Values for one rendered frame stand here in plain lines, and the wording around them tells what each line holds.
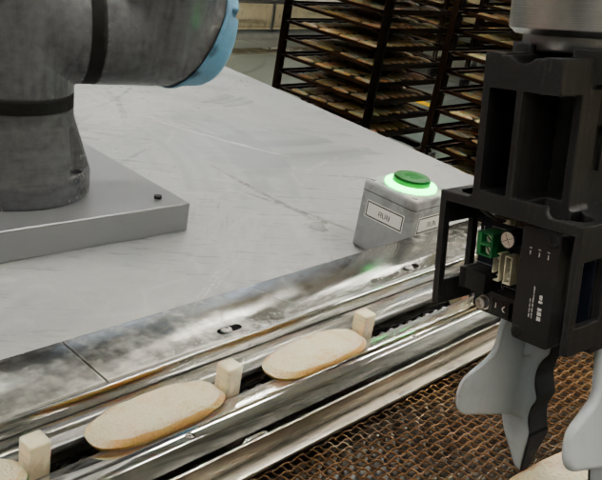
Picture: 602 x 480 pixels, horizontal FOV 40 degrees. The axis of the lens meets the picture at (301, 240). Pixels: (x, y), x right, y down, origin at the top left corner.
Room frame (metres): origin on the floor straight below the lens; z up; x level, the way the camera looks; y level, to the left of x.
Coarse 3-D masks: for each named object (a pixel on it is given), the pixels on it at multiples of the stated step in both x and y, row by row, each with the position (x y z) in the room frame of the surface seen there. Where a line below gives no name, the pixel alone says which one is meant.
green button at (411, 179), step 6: (396, 174) 0.81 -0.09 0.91; (402, 174) 0.82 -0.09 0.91; (408, 174) 0.82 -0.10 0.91; (414, 174) 0.82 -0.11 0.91; (420, 174) 0.83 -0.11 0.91; (396, 180) 0.81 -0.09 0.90; (402, 180) 0.80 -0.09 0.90; (408, 180) 0.80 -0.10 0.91; (414, 180) 0.80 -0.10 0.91; (420, 180) 0.81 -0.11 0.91; (426, 180) 0.81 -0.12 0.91; (408, 186) 0.80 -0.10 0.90; (414, 186) 0.80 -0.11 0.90; (420, 186) 0.80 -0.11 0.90; (426, 186) 0.80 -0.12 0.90
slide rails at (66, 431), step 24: (384, 312) 0.61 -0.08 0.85; (432, 312) 0.63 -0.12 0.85; (288, 336) 0.54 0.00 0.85; (384, 336) 0.57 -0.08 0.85; (240, 360) 0.50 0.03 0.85; (168, 384) 0.45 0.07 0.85; (264, 384) 0.47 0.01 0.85; (288, 384) 0.48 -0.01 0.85; (96, 408) 0.42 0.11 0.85; (24, 432) 0.38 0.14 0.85; (48, 432) 0.38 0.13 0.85; (72, 432) 0.39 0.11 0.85; (0, 456) 0.36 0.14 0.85; (96, 456) 0.37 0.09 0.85; (120, 456) 0.38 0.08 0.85
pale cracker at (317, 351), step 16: (320, 336) 0.53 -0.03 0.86; (336, 336) 0.54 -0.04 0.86; (352, 336) 0.55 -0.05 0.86; (272, 352) 0.51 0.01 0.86; (288, 352) 0.50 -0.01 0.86; (304, 352) 0.51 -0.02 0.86; (320, 352) 0.51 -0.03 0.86; (336, 352) 0.52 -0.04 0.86; (352, 352) 0.53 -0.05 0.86; (272, 368) 0.49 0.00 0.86; (288, 368) 0.49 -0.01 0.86; (304, 368) 0.49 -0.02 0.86; (320, 368) 0.50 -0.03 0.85
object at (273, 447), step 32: (448, 352) 0.48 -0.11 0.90; (480, 352) 0.50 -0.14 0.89; (384, 384) 0.43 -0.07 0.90; (416, 384) 0.44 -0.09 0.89; (576, 384) 0.46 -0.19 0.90; (320, 416) 0.38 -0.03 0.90; (352, 416) 0.39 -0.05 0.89; (416, 416) 0.40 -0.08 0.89; (480, 416) 0.41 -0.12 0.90; (256, 448) 0.35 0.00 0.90; (288, 448) 0.36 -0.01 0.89; (320, 448) 0.36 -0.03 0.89; (352, 448) 0.37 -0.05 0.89; (384, 448) 0.37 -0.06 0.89; (544, 448) 0.38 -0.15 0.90
